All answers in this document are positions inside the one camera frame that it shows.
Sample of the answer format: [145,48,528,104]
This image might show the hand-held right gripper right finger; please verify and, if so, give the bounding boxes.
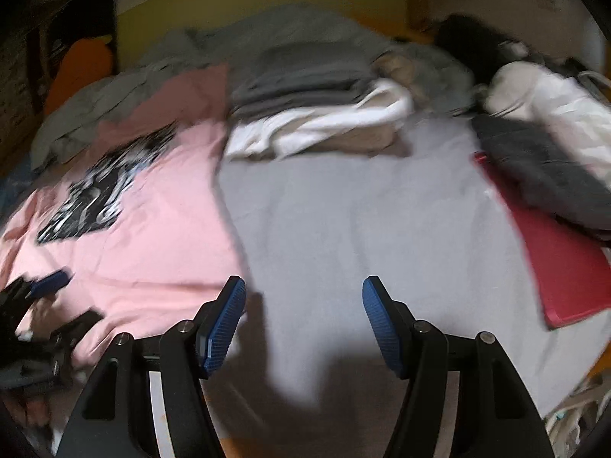
[362,275,557,458]

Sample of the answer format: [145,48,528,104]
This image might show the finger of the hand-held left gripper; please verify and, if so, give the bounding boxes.
[0,269,72,318]
[50,310,105,349]

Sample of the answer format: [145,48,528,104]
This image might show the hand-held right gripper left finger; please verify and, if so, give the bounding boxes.
[55,275,247,458]

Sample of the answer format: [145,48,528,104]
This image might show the pink printed t-shirt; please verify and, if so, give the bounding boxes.
[0,63,249,373]

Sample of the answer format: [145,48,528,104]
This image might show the folded dark grey clothes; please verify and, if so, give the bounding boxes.
[229,40,383,118]

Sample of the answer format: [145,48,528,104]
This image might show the blue cloth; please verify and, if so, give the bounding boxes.
[0,169,36,223]

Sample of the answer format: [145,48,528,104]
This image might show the grey printed bed sheet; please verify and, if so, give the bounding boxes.
[0,114,597,458]

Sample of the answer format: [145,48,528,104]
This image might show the red garment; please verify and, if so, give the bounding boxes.
[472,152,611,330]

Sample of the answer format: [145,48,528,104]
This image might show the beige folded cloth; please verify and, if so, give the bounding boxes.
[296,121,412,157]

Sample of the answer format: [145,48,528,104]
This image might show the white folded cloth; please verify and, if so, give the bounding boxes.
[223,79,415,162]

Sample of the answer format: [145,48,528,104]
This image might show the orange pillow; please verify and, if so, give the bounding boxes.
[44,35,115,115]

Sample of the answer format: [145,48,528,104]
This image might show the dark grey garment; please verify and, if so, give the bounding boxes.
[472,114,611,242]

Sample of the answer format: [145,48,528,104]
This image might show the white garment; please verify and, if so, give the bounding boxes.
[480,60,611,187]

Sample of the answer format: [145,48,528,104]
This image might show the black fuzzy thing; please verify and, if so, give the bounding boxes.
[432,13,526,98]

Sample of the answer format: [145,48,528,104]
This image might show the crumpled grey blanket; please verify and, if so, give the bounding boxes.
[31,4,478,173]

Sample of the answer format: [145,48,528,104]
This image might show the yellow-green headboard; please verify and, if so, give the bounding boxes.
[117,0,430,70]

